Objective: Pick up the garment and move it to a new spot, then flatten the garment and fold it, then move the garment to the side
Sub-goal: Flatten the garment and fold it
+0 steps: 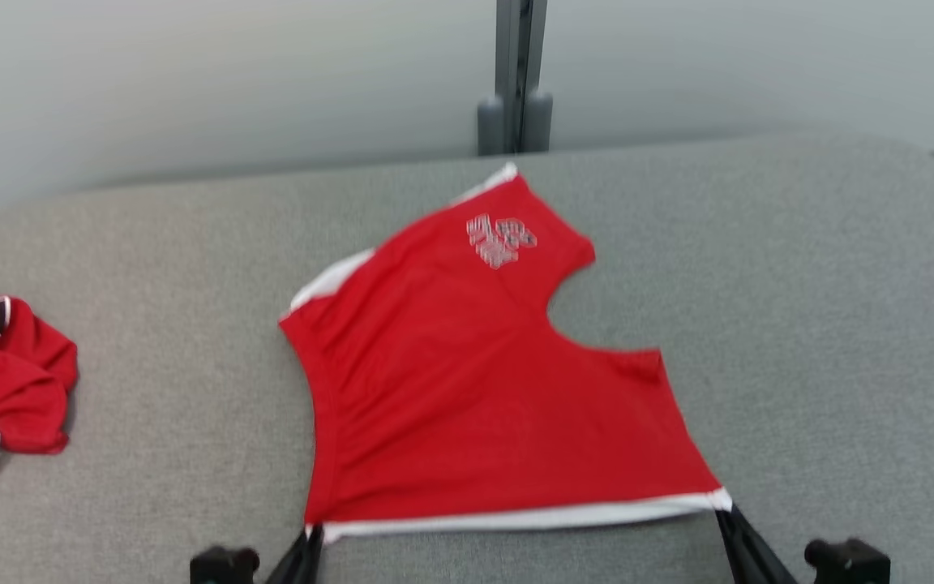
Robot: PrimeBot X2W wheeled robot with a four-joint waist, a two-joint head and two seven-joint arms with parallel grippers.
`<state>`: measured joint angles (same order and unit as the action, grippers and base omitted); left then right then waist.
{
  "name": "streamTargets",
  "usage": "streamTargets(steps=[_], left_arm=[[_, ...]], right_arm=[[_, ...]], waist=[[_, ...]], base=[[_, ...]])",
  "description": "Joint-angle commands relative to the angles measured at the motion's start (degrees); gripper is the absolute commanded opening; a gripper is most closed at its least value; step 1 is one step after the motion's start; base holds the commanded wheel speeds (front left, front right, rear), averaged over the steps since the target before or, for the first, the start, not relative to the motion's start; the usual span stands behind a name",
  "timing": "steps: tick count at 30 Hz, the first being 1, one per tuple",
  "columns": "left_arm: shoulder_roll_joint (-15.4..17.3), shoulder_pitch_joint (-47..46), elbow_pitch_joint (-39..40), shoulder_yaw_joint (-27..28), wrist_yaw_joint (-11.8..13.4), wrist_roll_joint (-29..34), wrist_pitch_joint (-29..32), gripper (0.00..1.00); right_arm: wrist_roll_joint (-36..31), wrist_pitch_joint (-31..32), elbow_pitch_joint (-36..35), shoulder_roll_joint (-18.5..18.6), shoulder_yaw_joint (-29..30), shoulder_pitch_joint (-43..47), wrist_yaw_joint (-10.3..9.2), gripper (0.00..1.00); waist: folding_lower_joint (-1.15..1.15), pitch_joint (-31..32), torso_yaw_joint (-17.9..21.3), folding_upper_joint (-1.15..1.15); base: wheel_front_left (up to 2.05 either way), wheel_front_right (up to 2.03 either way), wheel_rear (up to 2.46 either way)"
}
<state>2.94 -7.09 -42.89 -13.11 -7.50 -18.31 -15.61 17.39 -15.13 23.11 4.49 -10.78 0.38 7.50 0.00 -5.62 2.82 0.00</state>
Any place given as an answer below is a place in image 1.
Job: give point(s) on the red shorts white trim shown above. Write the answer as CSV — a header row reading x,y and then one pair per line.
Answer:
x,y
475,389

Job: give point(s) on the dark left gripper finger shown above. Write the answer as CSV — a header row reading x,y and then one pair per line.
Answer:
x,y
301,560

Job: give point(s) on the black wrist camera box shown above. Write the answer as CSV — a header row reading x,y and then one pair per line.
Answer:
x,y
224,566
848,561

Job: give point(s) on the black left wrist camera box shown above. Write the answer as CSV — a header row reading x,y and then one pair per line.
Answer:
x,y
224,566

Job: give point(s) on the grey cylinder post cap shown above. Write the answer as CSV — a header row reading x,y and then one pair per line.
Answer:
x,y
538,122
490,126

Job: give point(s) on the grey metal partition post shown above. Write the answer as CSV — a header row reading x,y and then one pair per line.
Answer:
x,y
520,49

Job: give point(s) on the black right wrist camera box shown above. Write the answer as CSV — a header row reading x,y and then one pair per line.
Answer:
x,y
848,561

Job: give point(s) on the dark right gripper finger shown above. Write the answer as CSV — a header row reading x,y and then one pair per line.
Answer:
x,y
751,551

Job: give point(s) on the red Bulls 23 jersey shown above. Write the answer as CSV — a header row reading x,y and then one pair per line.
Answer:
x,y
21,381

